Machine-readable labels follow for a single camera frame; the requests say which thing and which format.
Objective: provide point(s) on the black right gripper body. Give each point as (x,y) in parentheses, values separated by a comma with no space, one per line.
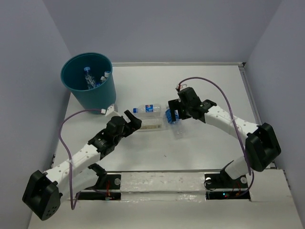
(185,109)

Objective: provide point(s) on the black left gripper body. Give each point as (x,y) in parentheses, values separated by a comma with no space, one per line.
(126,130)

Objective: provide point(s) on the large clear square bottle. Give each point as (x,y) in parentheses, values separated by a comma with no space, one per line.
(150,121)

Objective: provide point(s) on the blue cap Pepsi bottle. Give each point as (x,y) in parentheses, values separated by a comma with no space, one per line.
(147,108)

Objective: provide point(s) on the blue label white cap bottle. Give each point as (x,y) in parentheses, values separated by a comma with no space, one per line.
(100,80)

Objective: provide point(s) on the crushed bluish blue cap bottle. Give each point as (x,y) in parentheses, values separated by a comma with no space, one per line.
(91,83)

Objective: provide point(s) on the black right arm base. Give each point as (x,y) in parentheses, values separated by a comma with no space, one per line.
(220,186)

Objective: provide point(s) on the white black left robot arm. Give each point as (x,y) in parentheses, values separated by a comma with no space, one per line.
(46,190)

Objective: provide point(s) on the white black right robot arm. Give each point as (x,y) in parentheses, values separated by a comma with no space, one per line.
(259,141)

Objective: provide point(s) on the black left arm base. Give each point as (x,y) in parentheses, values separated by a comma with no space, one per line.
(107,186)

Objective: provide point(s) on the teal plastic bin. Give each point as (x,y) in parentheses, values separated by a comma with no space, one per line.
(73,78)

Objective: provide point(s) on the white front platform board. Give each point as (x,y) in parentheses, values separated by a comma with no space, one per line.
(271,207)

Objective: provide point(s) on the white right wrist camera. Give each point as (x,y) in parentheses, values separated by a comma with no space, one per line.
(181,86)

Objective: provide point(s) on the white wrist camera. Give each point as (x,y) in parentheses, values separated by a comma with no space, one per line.
(111,111)
(181,86)

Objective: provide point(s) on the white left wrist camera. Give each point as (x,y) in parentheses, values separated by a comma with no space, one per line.
(111,111)

